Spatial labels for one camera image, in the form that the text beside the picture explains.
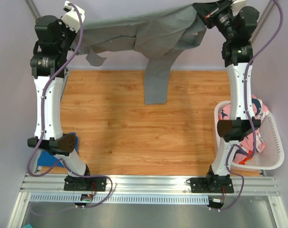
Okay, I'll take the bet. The grey shirt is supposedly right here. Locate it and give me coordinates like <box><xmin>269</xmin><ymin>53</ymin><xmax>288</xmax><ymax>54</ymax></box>
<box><xmin>72</xmin><ymin>5</ymin><xmax>206</xmax><ymax>105</ymax></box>

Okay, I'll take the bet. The blue t-shirt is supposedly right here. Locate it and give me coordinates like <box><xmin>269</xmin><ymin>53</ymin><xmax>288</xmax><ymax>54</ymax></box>
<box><xmin>37</xmin><ymin>132</ymin><xmax>79</xmax><ymax>167</ymax></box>

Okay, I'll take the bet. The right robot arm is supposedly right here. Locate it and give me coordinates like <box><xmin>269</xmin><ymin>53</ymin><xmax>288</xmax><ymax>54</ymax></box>
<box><xmin>193</xmin><ymin>0</ymin><xmax>261</xmax><ymax>193</ymax></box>

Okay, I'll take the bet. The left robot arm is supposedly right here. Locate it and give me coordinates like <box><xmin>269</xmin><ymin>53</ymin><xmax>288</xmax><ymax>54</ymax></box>
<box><xmin>27</xmin><ymin>13</ymin><xmax>92</xmax><ymax>190</ymax></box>

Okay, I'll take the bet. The white laundry basket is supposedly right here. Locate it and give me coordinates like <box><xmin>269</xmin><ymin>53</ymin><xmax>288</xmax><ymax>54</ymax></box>
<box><xmin>211</xmin><ymin>101</ymin><xmax>284</xmax><ymax>175</ymax></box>

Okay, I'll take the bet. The pink patterned garment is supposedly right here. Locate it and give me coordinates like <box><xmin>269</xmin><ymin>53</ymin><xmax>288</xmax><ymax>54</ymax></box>
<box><xmin>218</xmin><ymin>95</ymin><xmax>269</xmax><ymax>164</ymax></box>

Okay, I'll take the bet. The orange garment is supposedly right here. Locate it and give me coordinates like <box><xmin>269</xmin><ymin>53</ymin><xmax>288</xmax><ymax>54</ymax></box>
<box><xmin>239</xmin><ymin>156</ymin><xmax>252</xmax><ymax>165</ymax></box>

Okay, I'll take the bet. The teal object at bottom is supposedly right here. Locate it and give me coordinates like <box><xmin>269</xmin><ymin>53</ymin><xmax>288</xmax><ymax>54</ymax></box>
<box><xmin>21</xmin><ymin>224</ymin><xmax>33</xmax><ymax>228</ymax></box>

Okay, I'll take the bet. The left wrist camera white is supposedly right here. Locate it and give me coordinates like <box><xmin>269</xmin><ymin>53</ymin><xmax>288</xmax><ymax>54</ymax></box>
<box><xmin>61</xmin><ymin>0</ymin><xmax>85</xmax><ymax>33</ymax></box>

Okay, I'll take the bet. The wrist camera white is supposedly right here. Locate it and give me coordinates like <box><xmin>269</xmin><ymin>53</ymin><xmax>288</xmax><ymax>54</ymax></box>
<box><xmin>232</xmin><ymin>0</ymin><xmax>247</xmax><ymax>5</ymax></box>
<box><xmin>61</xmin><ymin>0</ymin><xmax>85</xmax><ymax>33</ymax></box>

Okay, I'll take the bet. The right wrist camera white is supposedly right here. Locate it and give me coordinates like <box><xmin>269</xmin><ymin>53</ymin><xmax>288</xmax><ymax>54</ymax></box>
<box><xmin>232</xmin><ymin>0</ymin><xmax>247</xmax><ymax>5</ymax></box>

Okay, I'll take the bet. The right aluminium frame post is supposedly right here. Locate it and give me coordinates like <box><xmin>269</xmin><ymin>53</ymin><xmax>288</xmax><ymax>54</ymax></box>
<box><xmin>231</xmin><ymin>0</ymin><xmax>279</xmax><ymax>73</ymax></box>

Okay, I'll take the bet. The aluminium frame post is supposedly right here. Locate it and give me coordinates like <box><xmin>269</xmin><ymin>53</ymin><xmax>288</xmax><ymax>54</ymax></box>
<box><xmin>24</xmin><ymin>0</ymin><xmax>69</xmax><ymax>73</ymax></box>
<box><xmin>231</xmin><ymin>0</ymin><xmax>279</xmax><ymax>73</ymax></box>

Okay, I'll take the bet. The left aluminium frame post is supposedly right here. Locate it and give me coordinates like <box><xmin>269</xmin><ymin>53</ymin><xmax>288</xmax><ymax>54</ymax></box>
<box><xmin>24</xmin><ymin>0</ymin><xmax>69</xmax><ymax>73</ymax></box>

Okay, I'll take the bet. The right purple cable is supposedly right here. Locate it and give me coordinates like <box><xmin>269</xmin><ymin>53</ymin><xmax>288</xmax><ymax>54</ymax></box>
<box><xmin>206</xmin><ymin>0</ymin><xmax>284</xmax><ymax>212</ymax></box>

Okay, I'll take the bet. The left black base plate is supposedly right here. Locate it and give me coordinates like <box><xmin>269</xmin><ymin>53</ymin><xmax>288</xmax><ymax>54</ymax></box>
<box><xmin>64</xmin><ymin>176</ymin><xmax>106</xmax><ymax>192</ymax></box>

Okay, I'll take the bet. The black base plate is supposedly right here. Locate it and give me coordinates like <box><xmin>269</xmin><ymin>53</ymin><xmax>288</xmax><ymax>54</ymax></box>
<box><xmin>189</xmin><ymin>176</ymin><xmax>234</xmax><ymax>193</ymax></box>
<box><xmin>64</xmin><ymin>176</ymin><xmax>106</xmax><ymax>192</ymax></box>

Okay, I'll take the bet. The slotted cable duct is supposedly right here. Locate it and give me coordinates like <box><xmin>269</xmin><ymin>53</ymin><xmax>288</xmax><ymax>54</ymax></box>
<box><xmin>29</xmin><ymin>193</ymin><xmax>209</xmax><ymax>205</ymax></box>

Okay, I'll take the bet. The aluminium front rail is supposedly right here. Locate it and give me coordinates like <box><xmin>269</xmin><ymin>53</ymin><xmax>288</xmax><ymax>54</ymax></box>
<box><xmin>20</xmin><ymin>174</ymin><xmax>280</xmax><ymax>196</ymax></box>

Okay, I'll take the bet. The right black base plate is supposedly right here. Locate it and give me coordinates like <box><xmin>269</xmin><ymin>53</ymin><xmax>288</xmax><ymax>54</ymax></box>
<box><xmin>189</xmin><ymin>176</ymin><xmax>234</xmax><ymax>193</ymax></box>

